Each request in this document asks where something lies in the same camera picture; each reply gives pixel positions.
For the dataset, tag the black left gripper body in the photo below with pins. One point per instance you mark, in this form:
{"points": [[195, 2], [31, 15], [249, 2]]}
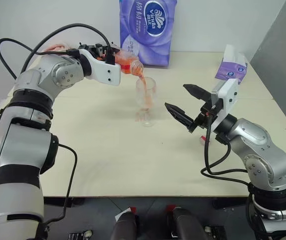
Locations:
{"points": [[96, 51]]}

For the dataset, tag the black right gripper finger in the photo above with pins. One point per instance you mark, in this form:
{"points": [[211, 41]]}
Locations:
{"points": [[179, 114], [197, 92]]}

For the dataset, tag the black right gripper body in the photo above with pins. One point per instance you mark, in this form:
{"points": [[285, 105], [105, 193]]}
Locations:
{"points": [[206, 117]]}

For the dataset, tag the clear bottle with orange drink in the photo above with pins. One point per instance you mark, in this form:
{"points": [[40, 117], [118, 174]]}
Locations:
{"points": [[126, 60]]}

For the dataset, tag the red bottle cap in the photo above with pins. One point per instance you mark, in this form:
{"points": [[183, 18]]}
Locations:
{"points": [[202, 140]]}

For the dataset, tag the clear wine glass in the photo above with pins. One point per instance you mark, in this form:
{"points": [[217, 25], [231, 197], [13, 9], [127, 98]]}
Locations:
{"points": [[146, 100]]}

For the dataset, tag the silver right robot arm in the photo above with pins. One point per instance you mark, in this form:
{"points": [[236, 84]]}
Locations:
{"points": [[260, 150]]}

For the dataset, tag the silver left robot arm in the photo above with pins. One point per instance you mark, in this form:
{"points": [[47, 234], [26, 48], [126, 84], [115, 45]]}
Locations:
{"points": [[25, 117]]}

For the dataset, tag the purple Vinda tissue pack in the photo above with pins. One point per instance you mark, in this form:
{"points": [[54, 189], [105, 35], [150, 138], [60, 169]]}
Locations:
{"points": [[147, 32]]}

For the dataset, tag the pink towel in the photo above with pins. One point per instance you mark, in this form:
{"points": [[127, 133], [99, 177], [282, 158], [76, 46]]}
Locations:
{"points": [[56, 47]]}

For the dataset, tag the purple and white tissue box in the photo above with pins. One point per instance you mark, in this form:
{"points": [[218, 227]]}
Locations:
{"points": [[232, 71]]}

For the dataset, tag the dark rounded shape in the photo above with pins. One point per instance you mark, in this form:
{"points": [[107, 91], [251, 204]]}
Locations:
{"points": [[125, 225], [185, 223]]}

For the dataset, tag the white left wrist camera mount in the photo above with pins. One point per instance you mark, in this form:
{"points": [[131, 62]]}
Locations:
{"points": [[102, 71]]}

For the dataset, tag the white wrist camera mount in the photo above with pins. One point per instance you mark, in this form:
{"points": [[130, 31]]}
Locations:
{"points": [[228, 97], [102, 71]]}

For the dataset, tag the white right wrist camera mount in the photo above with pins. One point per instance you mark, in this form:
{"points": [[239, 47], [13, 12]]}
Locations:
{"points": [[228, 97]]}

